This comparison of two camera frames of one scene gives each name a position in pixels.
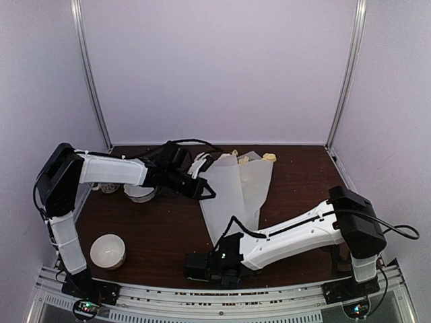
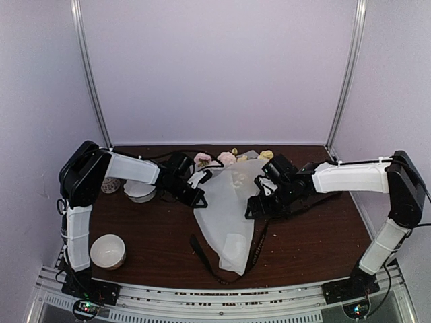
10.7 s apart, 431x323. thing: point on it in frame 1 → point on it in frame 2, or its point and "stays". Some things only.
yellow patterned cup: (106, 188) stays
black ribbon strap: (337, 262) → (250, 264)
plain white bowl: (108, 251) stays
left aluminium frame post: (76, 10) stays
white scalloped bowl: (139, 194) stays
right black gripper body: (230, 284) → (274, 204)
